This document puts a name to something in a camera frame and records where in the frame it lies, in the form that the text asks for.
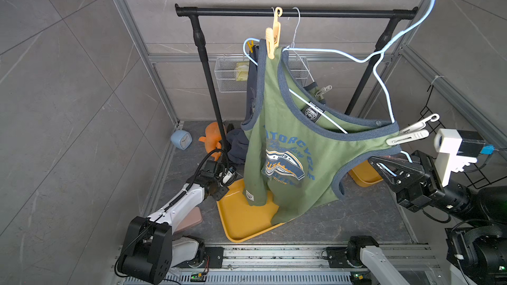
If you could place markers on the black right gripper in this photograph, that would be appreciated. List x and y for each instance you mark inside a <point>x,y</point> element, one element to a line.
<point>414,182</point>

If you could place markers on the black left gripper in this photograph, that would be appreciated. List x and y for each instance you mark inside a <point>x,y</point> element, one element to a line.
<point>218,189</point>

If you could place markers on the green printed tank top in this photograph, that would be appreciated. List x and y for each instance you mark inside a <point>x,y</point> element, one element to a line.
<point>297,154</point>

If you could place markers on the light blue wire hanger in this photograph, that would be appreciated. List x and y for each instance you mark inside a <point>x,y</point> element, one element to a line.
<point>381,53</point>

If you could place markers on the orange clothespin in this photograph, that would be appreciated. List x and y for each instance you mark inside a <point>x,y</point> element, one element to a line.
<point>272,35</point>

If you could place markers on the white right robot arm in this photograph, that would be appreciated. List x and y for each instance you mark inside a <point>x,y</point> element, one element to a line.
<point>476,222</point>

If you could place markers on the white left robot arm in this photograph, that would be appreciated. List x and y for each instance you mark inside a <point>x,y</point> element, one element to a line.
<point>150,250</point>

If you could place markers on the dark grey tank top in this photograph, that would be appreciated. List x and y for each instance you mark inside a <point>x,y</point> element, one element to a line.
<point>238,141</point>

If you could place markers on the plain green tank top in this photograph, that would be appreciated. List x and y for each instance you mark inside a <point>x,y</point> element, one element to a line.
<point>311,89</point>

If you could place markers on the small yellow plastic tray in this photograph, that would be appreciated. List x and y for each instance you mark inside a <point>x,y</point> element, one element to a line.
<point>364,175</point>

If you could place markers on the pink rectangular case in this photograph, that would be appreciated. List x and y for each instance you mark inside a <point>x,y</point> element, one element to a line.
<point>193,219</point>

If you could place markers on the large yellow plastic tray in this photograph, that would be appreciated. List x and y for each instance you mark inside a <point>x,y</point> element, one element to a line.
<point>242,222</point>

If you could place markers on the orange plush toy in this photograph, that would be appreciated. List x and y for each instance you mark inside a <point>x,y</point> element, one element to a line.
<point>212,139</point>

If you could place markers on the yellow item in basket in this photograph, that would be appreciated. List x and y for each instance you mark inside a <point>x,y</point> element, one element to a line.
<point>242,71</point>

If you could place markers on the black clothes rack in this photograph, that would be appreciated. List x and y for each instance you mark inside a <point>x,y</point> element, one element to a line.
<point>193,13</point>

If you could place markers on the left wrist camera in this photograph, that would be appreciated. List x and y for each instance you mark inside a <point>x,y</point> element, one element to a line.
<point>230,177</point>

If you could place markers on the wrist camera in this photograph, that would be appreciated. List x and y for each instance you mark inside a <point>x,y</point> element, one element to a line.
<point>457,149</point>
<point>230,177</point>

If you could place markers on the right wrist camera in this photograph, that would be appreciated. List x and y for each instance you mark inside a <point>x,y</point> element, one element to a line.
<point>457,149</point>

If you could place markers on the black wire wall rack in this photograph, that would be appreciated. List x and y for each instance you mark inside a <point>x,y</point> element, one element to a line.
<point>488,171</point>

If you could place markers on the metal base rail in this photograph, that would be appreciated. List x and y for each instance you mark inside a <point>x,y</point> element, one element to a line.
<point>302,264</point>

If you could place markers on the white wire basket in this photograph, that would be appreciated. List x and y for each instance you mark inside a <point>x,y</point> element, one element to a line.
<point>225,74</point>

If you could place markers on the white wire hanger right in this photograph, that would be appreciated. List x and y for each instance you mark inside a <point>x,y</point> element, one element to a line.
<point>292,45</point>

